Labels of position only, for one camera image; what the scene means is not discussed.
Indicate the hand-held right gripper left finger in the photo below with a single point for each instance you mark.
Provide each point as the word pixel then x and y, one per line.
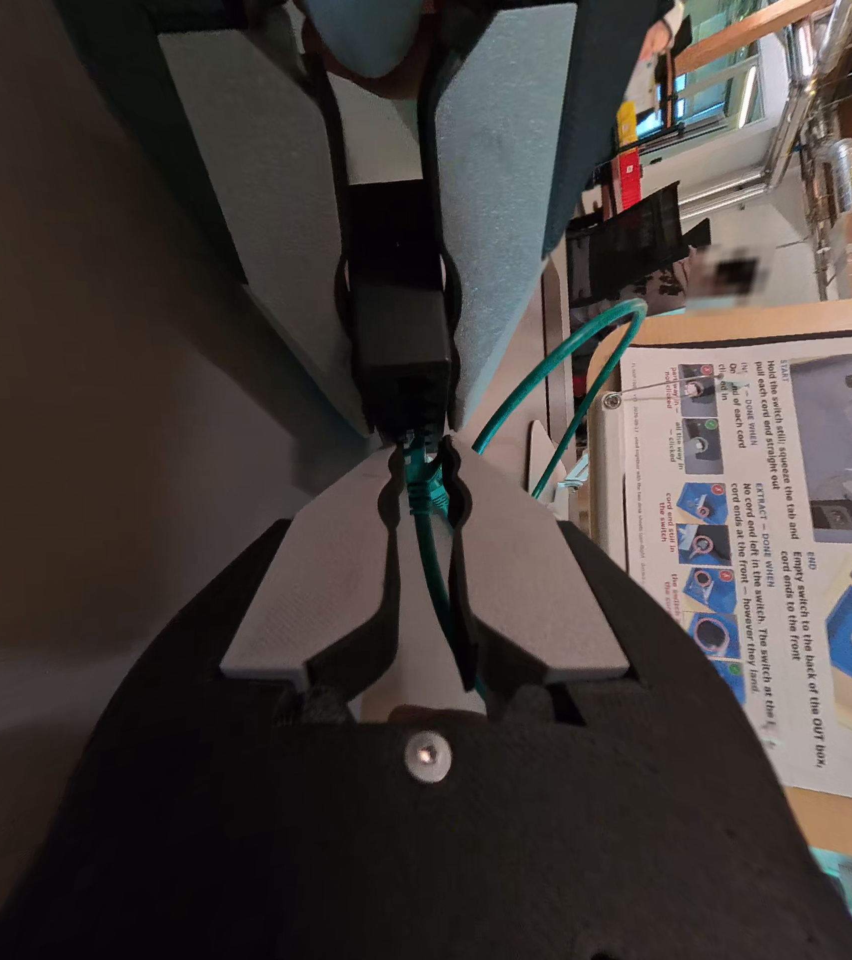
pixel 306 592

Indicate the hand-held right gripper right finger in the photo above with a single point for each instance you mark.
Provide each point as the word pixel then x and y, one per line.
pixel 538 592

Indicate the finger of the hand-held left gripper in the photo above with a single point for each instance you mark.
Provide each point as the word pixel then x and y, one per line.
pixel 501 187
pixel 261 187

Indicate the black network switch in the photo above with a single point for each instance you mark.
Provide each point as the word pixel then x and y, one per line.
pixel 399 315

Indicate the person's left hand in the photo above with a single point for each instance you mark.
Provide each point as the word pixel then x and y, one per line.
pixel 388 86

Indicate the white display stand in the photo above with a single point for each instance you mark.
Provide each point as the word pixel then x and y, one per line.
pixel 546 465

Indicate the red storage bin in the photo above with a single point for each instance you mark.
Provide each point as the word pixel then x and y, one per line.
pixel 628 180

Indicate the black mesh chair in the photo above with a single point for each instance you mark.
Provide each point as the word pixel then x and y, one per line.
pixel 635 240

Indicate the printed instruction sheet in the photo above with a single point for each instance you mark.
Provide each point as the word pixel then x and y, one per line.
pixel 770 525

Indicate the instruction sheet on stand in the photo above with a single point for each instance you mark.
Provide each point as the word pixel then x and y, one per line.
pixel 845 825

